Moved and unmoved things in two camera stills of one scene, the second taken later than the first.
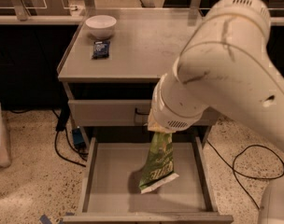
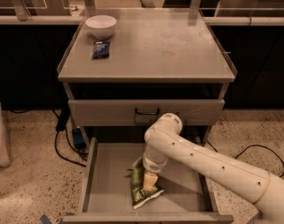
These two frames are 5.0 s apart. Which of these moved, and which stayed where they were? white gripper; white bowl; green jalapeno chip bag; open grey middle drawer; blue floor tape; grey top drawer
Moved: green jalapeno chip bag; white gripper
Stayed: open grey middle drawer; white bowl; blue floor tape; grey top drawer
